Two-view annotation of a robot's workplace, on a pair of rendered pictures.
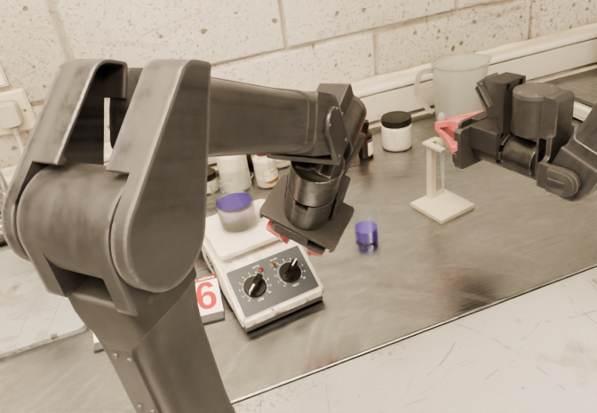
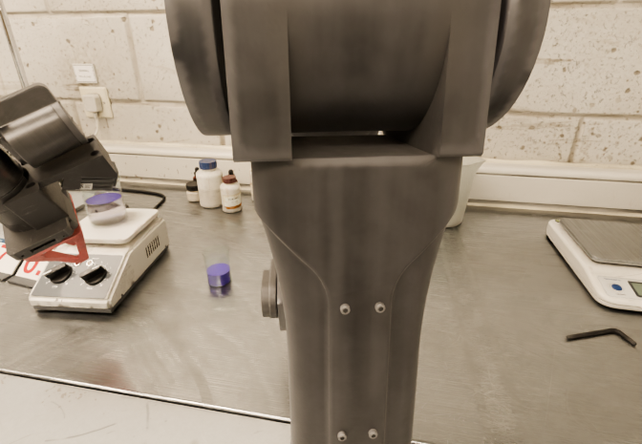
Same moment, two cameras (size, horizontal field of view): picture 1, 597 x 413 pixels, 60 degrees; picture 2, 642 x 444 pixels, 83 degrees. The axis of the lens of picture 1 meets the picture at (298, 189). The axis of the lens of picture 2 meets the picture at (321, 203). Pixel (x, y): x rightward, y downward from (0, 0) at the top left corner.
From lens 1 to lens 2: 0.60 m
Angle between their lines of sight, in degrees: 23
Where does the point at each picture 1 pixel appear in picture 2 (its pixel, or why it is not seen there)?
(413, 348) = (82, 404)
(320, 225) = (14, 228)
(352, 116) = (32, 121)
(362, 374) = (18, 400)
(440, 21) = not seen: hidden behind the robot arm
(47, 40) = (123, 56)
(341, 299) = (121, 321)
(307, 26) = not seen: hidden behind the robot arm
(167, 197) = not seen: outside the picture
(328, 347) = (46, 357)
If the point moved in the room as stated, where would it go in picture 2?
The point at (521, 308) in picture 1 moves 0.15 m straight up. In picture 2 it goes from (217, 431) to (198, 320)
